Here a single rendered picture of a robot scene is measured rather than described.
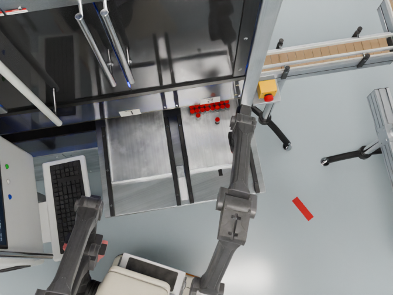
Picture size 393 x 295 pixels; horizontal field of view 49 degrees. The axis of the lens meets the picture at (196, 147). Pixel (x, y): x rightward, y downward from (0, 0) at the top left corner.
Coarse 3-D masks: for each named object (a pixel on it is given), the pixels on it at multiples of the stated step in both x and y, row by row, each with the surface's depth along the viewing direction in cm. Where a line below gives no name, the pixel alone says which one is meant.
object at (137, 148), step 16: (160, 112) 195; (112, 128) 194; (128, 128) 194; (144, 128) 193; (160, 128) 193; (112, 144) 192; (128, 144) 192; (144, 144) 191; (160, 144) 191; (112, 160) 190; (128, 160) 190; (144, 160) 190; (160, 160) 189; (112, 176) 188; (128, 176) 188; (144, 176) 184; (160, 176) 188
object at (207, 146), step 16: (224, 112) 195; (192, 128) 193; (208, 128) 193; (224, 128) 193; (192, 144) 191; (208, 144) 191; (224, 144) 191; (192, 160) 189; (208, 160) 189; (224, 160) 189
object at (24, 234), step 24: (0, 144) 165; (0, 168) 160; (24, 168) 185; (0, 192) 155; (24, 192) 179; (0, 216) 151; (24, 216) 174; (0, 240) 148; (24, 240) 169; (0, 264) 148; (24, 264) 168
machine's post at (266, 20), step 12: (264, 0) 116; (276, 0) 117; (264, 12) 122; (276, 12) 123; (264, 24) 128; (264, 36) 135; (252, 48) 142; (264, 48) 143; (252, 60) 151; (264, 60) 153; (252, 72) 160; (252, 84) 172; (252, 96) 185
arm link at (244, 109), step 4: (240, 108) 155; (244, 108) 155; (248, 108) 155; (236, 112) 157; (240, 112) 154; (244, 112) 154; (248, 112) 154; (232, 116) 147; (232, 120) 147; (232, 124) 147; (232, 128) 150
